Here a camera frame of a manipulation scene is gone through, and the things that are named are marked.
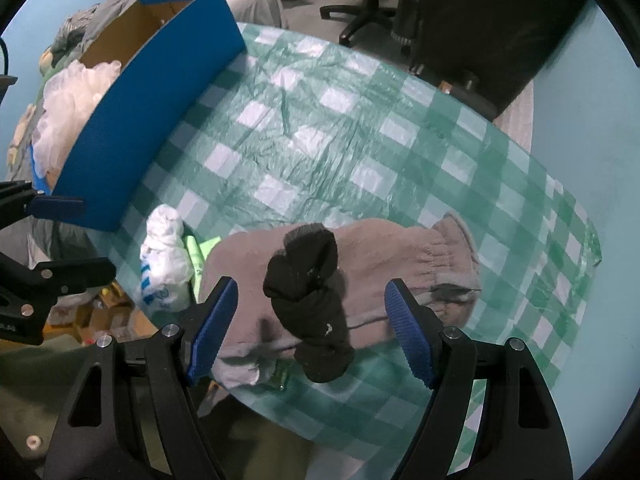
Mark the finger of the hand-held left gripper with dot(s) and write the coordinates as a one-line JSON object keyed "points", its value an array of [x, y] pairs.
{"points": [[57, 207], [75, 270]]}

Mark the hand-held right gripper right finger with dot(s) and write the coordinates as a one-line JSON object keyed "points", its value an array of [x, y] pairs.
{"points": [[407, 330]]}

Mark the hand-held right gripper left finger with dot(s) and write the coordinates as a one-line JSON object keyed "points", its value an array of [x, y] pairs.
{"points": [[212, 327]]}

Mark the light grey soft cloth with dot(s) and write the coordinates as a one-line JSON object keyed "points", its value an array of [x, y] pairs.
{"points": [[237, 367]]}

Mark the taupe fleece pants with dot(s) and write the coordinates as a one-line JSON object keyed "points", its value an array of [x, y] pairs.
{"points": [[400, 255]]}

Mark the light green cloth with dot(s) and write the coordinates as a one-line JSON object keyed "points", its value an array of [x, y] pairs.
{"points": [[197, 252]]}

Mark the green sparkly scouring cloth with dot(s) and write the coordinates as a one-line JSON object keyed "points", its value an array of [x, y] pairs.
{"points": [[279, 376]]}

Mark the white blue printed plastic bag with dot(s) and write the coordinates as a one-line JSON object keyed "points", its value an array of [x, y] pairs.
{"points": [[165, 260]]}

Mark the black sock bundle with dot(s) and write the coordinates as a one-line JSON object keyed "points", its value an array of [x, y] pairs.
{"points": [[310, 305]]}

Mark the blue cardboard box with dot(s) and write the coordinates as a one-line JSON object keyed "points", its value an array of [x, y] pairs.
{"points": [[150, 110]]}

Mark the clutter of small boxes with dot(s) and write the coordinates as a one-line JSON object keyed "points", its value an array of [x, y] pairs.
{"points": [[100, 310]]}

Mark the printed bed blanket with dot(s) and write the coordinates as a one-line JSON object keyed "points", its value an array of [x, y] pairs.
{"points": [[22, 125]]}

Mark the white tape roll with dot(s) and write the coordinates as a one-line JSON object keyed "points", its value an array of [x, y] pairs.
{"points": [[32, 442]]}

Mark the green checked tablecloth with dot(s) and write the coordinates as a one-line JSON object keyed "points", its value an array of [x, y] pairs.
{"points": [[350, 135]]}

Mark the small brown cardboard box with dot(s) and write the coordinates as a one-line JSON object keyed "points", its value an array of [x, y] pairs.
{"points": [[446, 88]]}

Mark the beige bed sheet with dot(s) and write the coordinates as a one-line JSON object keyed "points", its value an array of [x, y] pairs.
{"points": [[250, 2]]}

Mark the black cabinet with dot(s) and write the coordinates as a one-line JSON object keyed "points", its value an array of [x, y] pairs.
{"points": [[500, 25]]}

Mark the grey hanging garment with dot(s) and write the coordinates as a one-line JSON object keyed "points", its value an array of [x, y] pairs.
{"points": [[410, 7]]}

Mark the black office chair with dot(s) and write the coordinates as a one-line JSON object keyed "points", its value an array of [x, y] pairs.
{"points": [[360, 7]]}

